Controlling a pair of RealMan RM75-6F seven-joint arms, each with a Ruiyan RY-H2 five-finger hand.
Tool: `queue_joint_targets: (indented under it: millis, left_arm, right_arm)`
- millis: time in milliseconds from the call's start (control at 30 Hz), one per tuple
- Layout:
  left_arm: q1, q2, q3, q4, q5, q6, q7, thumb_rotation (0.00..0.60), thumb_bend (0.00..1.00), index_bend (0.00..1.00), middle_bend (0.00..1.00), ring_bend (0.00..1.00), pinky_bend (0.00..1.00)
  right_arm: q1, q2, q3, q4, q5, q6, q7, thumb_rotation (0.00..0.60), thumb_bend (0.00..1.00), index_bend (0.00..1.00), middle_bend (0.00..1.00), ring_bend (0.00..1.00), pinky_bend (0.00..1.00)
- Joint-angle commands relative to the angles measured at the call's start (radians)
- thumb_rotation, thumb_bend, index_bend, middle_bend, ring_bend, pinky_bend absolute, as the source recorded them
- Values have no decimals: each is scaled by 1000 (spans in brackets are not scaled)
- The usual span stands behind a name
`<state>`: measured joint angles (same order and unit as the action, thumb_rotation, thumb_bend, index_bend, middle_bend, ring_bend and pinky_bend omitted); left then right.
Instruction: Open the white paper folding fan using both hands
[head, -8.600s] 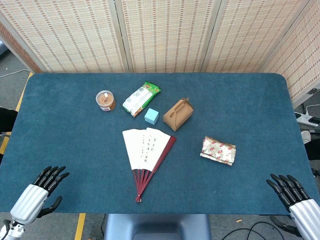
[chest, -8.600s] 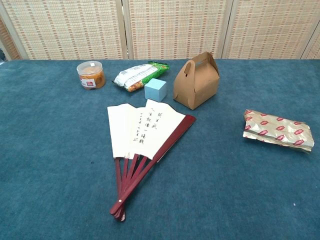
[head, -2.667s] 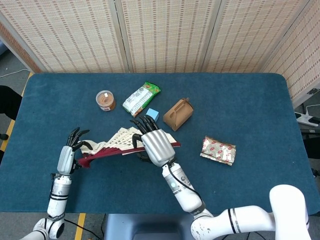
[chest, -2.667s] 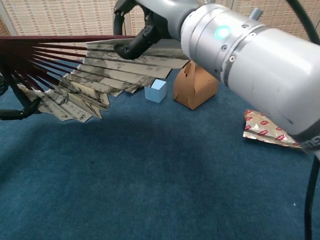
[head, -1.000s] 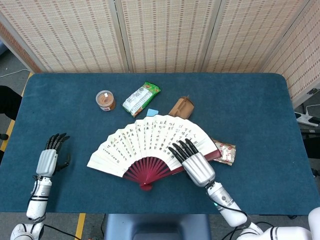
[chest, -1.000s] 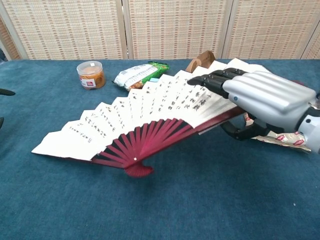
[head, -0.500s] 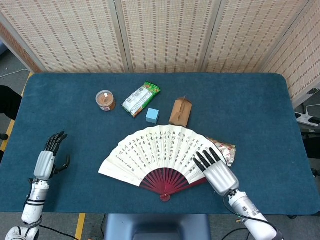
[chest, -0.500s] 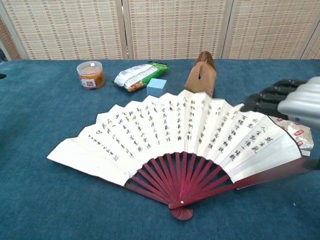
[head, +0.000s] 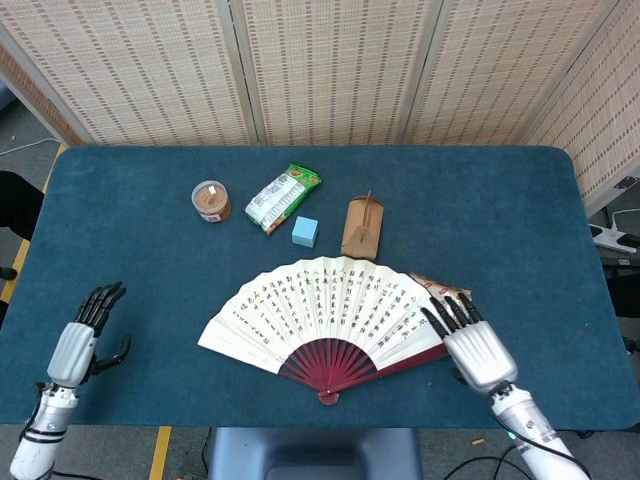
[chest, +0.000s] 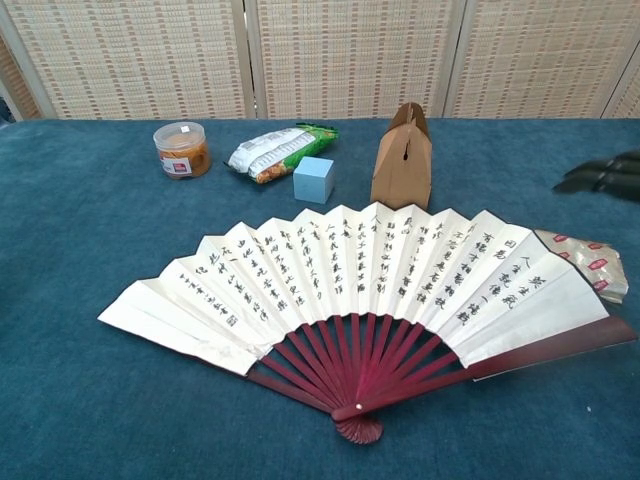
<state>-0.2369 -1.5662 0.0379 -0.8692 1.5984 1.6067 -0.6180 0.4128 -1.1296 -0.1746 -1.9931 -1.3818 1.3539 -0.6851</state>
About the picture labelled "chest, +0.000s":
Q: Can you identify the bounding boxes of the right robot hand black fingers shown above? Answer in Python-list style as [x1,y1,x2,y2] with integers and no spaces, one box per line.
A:
[552,149,640,204]

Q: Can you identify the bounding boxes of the paper folding fan red ribs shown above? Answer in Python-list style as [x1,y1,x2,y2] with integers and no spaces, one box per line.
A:
[97,199,639,444]

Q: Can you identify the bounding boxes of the silver foil packet red logos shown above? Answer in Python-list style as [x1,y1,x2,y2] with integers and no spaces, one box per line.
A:
[533,228,630,305]

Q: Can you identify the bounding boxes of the brown kraft paper gable box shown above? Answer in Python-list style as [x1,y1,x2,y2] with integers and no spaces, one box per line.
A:
[369,102,431,212]

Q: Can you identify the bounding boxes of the woven bamboo folding screen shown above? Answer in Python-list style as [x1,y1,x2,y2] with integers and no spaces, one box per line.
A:
[0,0,640,121]

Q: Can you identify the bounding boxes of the light blue foam cube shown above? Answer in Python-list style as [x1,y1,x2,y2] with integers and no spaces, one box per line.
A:
[292,155,335,205]

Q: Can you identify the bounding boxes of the green white snack bag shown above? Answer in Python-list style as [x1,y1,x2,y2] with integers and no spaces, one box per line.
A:
[227,122,340,185]

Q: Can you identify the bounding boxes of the clear plastic snack jar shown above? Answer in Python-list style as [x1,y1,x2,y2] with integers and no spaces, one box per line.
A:
[152,121,213,180]

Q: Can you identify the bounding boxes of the blue carpet table cover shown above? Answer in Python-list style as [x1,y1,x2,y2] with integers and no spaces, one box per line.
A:
[0,118,640,480]

